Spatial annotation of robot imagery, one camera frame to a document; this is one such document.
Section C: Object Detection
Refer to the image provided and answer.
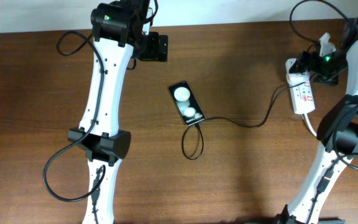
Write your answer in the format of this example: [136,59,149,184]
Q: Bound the black flip smartphone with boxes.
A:
[168,81,205,126]

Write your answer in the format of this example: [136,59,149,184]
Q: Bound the black USB charging cable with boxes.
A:
[181,73,316,161]

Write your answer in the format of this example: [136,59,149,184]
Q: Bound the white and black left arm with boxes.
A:
[68,1,168,223]

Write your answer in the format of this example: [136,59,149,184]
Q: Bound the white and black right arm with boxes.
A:
[275,19,358,223]

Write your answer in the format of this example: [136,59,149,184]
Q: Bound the white USB charger adapter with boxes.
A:
[287,72,310,85]

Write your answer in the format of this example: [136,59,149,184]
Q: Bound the white power strip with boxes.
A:
[285,58,315,114]

